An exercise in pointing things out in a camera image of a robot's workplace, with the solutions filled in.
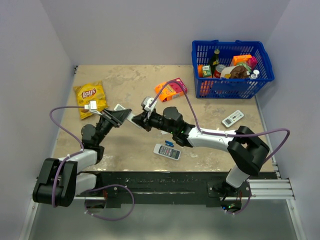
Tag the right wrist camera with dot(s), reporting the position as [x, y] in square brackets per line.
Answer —
[148, 104]

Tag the yellow Lays chips bag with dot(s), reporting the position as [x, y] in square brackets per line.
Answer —
[93, 91]

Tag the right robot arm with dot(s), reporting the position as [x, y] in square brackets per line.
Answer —
[248, 153]

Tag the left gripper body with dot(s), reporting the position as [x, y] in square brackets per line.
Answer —
[110, 119]

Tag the white bottle cap item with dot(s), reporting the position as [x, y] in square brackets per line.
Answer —
[254, 75]

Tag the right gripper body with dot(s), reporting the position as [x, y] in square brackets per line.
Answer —
[151, 119]

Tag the brown snack packet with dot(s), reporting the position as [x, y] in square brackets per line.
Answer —
[235, 72]

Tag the blue battery right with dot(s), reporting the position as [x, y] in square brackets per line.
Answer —
[169, 142]

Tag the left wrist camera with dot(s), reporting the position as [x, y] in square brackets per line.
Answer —
[92, 107]

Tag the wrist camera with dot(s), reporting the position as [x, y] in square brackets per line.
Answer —
[148, 104]
[92, 107]

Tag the blue battery left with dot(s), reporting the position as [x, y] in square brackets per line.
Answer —
[169, 144]

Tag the blue battery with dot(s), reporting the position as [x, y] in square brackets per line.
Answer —
[169, 142]

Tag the green yellow carton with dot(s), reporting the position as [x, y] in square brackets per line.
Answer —
[206, 71]

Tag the dark glass bottle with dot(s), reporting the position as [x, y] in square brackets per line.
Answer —
[214, 60]

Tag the grey-faced remote control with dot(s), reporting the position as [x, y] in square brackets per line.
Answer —
[166, 151]

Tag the orange pink box in basket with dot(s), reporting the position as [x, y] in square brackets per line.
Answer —
[248, 61]

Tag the white long remote control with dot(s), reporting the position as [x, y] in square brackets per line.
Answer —
[129, 116]

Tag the black table front rail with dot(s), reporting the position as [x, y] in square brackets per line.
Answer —
[162, 188]

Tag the small white remote control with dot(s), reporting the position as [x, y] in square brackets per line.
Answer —
[232, 118]

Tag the aluminium frame rail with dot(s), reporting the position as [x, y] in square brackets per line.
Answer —
[271, 189]

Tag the blue plastic basket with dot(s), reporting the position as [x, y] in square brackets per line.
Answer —
[221, 88]

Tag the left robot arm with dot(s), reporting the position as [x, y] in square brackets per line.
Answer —
[61, 179]

